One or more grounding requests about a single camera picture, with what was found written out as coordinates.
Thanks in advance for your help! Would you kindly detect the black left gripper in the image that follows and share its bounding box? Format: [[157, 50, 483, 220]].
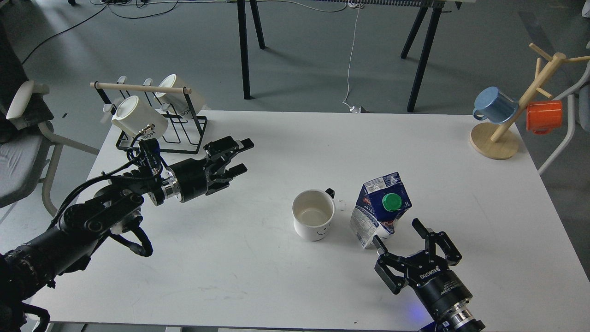
[[164, 136, 254, 202]]

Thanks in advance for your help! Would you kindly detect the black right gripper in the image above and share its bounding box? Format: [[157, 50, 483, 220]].
[[372, 218, 485, 332]]

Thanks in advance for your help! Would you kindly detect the blue white milk carton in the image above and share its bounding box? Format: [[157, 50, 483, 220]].
[[349, 172, 413, 249]]

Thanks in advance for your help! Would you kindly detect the white smiley mug black handle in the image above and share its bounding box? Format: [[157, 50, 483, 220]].
[[292, 188, 336, 242]]

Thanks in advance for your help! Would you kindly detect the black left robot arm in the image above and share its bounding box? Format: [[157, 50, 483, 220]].
[[0, 136, 254, 332]]

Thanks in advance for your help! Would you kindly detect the rear white mug on rack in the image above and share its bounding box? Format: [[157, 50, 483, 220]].
[[154, 74, 207, 120]]

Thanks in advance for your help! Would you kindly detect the white mug on rack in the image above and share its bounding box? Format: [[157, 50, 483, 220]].
[[154, 74, 207, 120], [111, 96, 169, 139]]

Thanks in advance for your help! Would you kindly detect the front white mug on rack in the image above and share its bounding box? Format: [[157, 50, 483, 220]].
[[111, 96, 169, 139]]

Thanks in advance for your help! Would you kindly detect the wooden mug tree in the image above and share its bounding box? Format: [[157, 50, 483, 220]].
[[469, 43, 590, 160]]

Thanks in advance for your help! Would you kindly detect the black table leg pair left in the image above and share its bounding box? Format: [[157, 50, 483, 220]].
[[236, 0, 266, 100]]

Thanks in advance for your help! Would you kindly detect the black table leg pair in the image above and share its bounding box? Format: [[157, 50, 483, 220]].
[[236, 0, 266, 100], [400, 0, 447, 113]]

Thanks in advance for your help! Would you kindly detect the blue mug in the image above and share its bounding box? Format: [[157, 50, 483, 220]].
[[472, 86, 519, 125]]

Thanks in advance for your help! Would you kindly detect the orange mug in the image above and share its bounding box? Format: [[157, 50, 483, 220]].
[[525, 101, 563, 135]]

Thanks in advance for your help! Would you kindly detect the grey office chair left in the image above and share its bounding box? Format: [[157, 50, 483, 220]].
[[0, 29, 99, 216]]

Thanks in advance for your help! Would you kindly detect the black table leg pair right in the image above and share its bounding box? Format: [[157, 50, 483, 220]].
[[400, 0, 447, 113]]

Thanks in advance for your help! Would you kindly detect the black wire mug rack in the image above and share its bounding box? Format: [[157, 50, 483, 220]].
[[90, 76, 208, 154]]

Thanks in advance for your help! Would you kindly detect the black cable on floor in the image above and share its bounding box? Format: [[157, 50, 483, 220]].
[[21, 0, 180, 65]]

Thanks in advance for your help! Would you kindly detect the white cable on floor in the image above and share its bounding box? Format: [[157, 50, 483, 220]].
[[230, 0, 369, 114]]

